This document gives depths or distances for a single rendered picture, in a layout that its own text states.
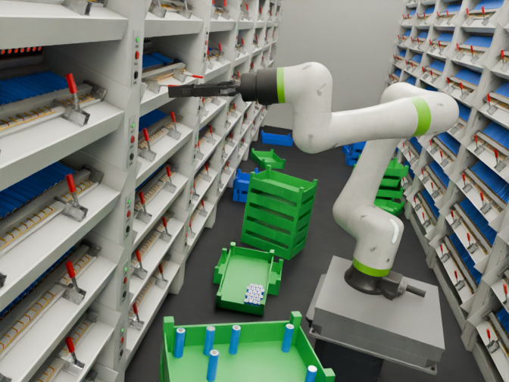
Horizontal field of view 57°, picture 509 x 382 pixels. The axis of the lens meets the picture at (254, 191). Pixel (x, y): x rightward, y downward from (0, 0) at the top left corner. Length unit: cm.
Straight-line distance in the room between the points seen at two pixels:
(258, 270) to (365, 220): 77
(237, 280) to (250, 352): 107
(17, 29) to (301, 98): 72
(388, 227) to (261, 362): 66
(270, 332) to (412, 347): 52
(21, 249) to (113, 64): 44
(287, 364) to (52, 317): 49
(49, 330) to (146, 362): 78
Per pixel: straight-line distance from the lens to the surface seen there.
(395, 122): 138
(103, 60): 111
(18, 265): 86
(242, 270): 216
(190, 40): 176
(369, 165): 162
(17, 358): 97
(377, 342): 149
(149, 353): 180
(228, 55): 245
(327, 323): 147
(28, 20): 75
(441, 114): 147
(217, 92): 124
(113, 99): 111
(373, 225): 152
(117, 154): 114
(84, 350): 128
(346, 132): 129
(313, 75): 122
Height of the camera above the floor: 116
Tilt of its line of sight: 20 degrees down
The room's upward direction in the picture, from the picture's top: 9 degrees clockwise
